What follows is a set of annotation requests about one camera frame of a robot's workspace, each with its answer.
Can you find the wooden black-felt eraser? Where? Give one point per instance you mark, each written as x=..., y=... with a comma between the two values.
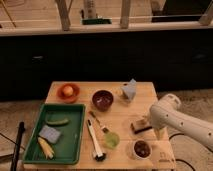
x=140, y=125

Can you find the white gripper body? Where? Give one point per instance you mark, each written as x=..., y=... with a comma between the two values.
x=159, y=133

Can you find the purple bowl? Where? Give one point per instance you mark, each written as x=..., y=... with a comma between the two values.
x=102, y=100

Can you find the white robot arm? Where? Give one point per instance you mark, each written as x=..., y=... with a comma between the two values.
x=165, y=112

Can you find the green plastic tray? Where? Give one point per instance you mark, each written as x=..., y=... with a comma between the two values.
x=61, y=126

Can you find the blue folded cloth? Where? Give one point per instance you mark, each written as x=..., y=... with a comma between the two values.
x=129, y=90

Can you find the orange bowl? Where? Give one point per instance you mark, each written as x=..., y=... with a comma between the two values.
x=72, y=98

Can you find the green-headed spoon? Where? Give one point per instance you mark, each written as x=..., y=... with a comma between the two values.
x=111, y=138

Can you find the peach fruit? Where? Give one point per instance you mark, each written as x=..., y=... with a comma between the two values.
x=68, y=91

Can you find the green cucumber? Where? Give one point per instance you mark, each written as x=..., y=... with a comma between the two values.
x=58, y=122

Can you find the blue sponge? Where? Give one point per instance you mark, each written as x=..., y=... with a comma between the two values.
x=49, y=133

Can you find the yellow corn cob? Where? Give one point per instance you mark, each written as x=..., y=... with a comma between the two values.
x=46, y=148

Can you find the black pole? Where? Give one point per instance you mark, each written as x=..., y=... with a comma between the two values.
x=17, y=147

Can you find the white cup with dark contents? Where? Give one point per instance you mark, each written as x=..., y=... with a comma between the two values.
x=141, y=149

